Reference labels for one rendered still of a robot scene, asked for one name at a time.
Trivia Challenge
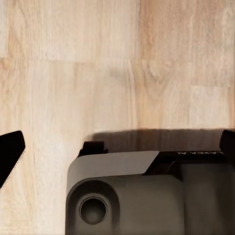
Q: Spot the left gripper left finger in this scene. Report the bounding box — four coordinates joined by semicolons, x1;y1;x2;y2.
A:
0;130;25;189

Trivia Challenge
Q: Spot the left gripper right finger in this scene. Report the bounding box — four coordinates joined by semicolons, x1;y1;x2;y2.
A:
219;130;235;170

